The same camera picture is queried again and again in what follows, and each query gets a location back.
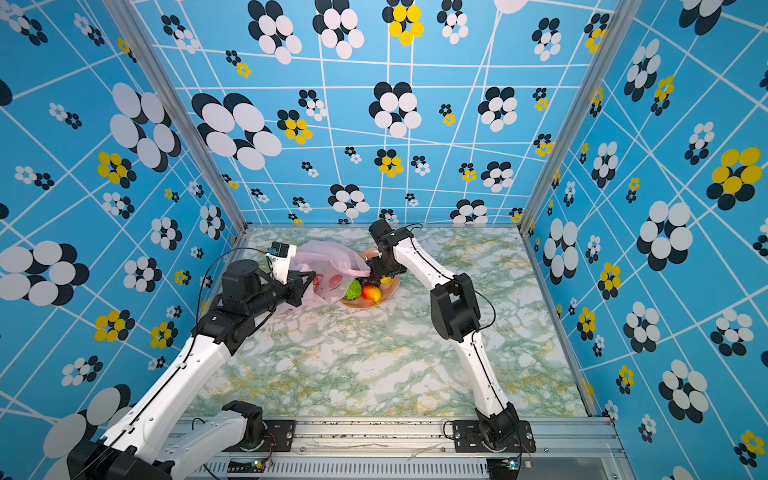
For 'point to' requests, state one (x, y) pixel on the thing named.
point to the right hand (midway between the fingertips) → (388, 271)
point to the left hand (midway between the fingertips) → (315, 272)
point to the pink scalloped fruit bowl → (386, 291)
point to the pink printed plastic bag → (333, 266)
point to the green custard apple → (354, 290)
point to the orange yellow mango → (370, 292)
